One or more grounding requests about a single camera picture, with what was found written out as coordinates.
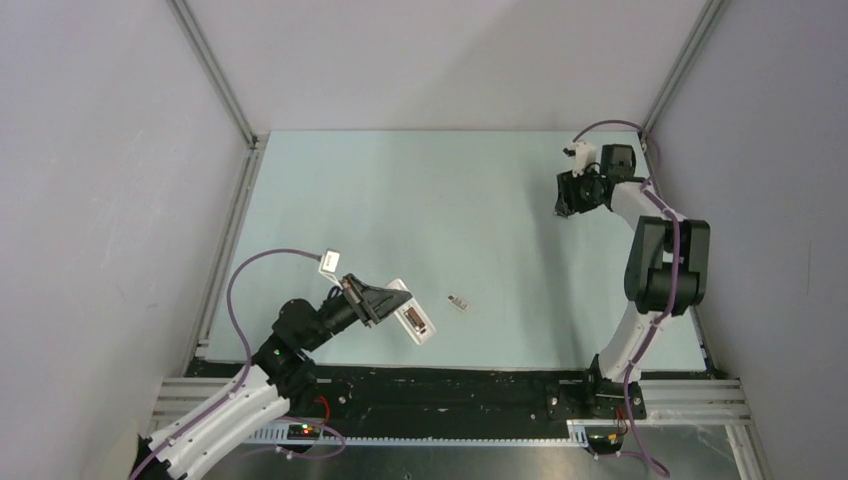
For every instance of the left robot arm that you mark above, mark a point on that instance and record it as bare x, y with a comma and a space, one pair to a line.
278, 375

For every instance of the white battery compartment cover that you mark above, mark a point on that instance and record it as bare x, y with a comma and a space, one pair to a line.
458, 303

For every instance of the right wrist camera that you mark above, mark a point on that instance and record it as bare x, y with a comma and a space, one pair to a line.
584, 154

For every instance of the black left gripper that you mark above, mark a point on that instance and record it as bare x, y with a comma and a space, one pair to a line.
371, 304

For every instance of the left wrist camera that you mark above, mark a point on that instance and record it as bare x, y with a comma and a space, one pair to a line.
328, 265

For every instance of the white cable duct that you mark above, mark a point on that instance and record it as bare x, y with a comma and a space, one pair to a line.
287, 434

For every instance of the aluminium frame rail left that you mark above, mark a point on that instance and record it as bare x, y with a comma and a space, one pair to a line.
229, 208

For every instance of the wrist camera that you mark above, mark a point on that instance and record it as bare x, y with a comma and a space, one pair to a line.
584, 154
328, 265

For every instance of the white remote control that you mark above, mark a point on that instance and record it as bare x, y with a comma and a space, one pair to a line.
418, 339

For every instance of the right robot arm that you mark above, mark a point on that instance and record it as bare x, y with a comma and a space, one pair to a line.
665, 273

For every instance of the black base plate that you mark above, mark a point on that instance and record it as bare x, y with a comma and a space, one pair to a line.
429, 400

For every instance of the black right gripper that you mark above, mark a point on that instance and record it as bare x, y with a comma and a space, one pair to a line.
569, 201

